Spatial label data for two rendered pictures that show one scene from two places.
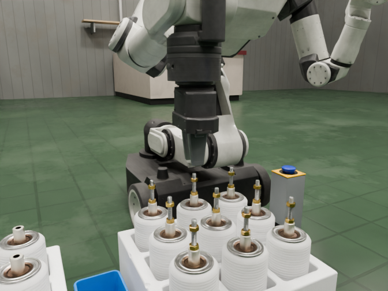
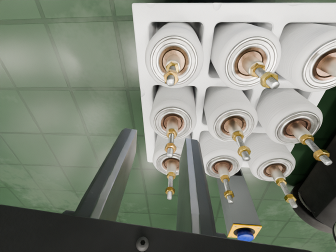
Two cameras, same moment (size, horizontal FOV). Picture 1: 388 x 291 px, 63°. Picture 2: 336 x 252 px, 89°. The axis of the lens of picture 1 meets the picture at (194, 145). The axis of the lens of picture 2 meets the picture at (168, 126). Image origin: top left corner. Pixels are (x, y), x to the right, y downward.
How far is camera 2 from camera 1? 0.52 m
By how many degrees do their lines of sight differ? 67
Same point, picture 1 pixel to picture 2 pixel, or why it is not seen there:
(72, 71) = not seen: outside the picture
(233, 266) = (162, 99)
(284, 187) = (233, 211)
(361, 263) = not seen: hidden behind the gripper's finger
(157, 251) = (236, 33)
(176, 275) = (163, 31)
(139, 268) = (253, 7)
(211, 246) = (215, 101)
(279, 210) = (232, 186)
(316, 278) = (148, 148)
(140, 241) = (305, 29)
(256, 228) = (206, 152)
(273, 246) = not seen: hidden behind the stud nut
